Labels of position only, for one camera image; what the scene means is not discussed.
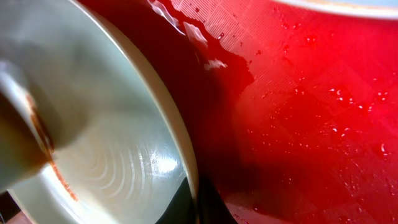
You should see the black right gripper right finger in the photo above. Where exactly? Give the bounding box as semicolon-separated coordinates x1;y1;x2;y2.
197;177;238;224

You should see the red plastic tray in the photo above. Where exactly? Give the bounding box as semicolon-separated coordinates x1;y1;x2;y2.
85;0;397;223

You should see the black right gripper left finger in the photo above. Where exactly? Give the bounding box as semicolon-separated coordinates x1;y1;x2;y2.
155;178;197;224

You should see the large white plate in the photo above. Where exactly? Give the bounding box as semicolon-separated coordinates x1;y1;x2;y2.
1;1;199;223

